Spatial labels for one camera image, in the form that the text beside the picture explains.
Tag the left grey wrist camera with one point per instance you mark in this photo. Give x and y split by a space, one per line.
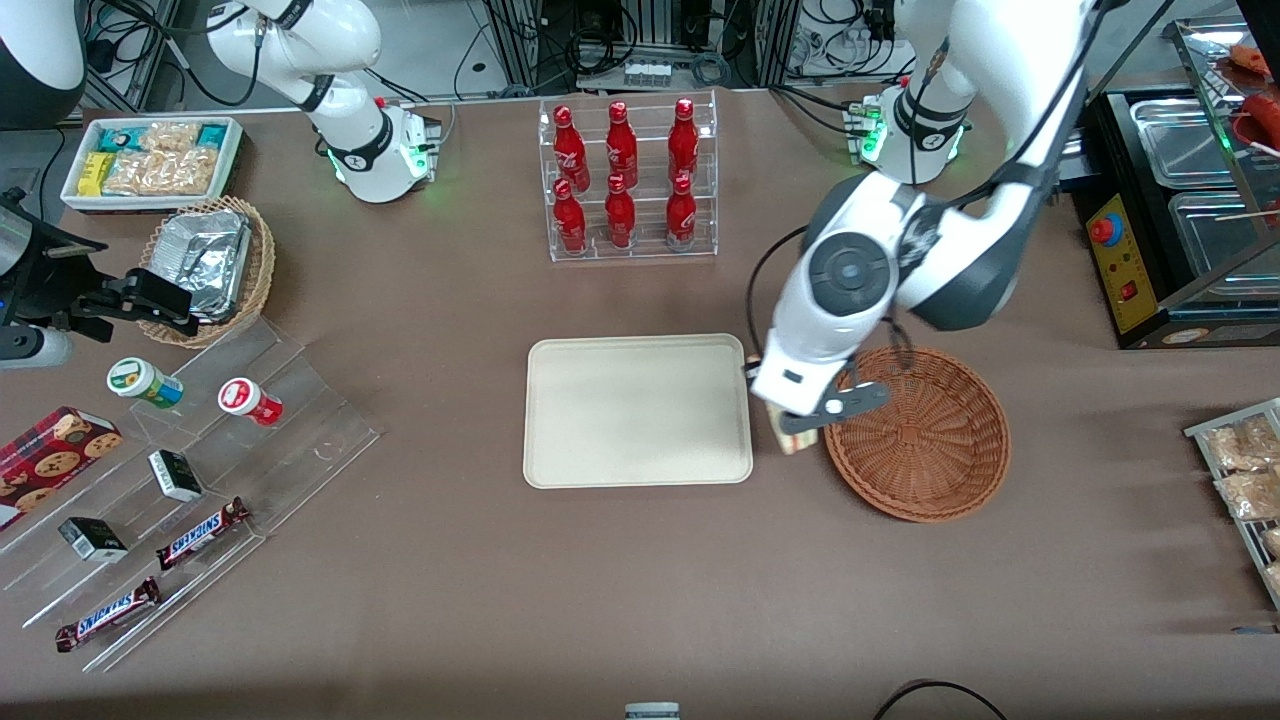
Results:
858 399

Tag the light wicker basket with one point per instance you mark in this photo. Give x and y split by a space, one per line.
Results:
258 270

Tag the red lid yogurt cup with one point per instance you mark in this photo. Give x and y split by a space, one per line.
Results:
248 399

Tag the silver foil wrapped packs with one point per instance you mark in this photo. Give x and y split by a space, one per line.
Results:
208 262

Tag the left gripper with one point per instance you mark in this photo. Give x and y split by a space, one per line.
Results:
750 375

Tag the clear acrylic bottle rack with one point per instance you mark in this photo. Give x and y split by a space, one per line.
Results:
630 250

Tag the red chocolate chip cookie box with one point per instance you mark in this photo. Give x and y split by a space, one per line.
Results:
45 462

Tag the red emergency stop button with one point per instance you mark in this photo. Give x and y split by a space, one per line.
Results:
1103 230

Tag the clear bag of snacks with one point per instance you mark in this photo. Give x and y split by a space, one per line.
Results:
1238 445
1273 543
1252 494

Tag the white power strip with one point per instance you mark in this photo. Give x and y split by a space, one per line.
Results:
647 74

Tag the white snack bin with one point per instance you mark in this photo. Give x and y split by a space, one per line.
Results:
75 200

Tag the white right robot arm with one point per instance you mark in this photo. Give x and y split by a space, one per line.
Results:
350 130

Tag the stainless steel food pan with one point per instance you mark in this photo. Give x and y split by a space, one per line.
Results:
1185 140
1215 235

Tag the green lid sunflower cup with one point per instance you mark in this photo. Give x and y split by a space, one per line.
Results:
142 381

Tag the small black carton box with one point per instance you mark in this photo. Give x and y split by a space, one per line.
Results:
92 538
175 475

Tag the brown wicker basket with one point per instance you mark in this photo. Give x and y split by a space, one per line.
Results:
930 450

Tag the beige rectangular plastic tray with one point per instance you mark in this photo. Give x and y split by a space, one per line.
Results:
640 410

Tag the grey device edge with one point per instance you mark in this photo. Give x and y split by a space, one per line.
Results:
652 712

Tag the layered sandwich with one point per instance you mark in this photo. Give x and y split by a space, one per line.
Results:
795 442

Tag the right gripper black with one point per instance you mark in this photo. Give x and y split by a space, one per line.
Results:
52 281

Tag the teal snack pack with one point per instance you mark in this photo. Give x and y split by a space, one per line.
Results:
120 138
212 135

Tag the clear bag of crackers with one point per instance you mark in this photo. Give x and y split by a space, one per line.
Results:
170 136
160 173

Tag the clear acrylic stepped display shelf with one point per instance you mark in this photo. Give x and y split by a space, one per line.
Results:
260 470

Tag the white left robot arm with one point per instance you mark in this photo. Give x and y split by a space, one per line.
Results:
860 270

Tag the black food warmer cabinet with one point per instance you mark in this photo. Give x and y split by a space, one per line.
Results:
1110 130

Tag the Snickers chocolate bar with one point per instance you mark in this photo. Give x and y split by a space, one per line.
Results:
203 533
107 613

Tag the yellow snack pack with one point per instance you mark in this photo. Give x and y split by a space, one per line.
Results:
95 173

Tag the red cola bottle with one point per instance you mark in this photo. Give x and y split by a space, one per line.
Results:
683 140
620 213
621 143
570 218
569 148
681 212

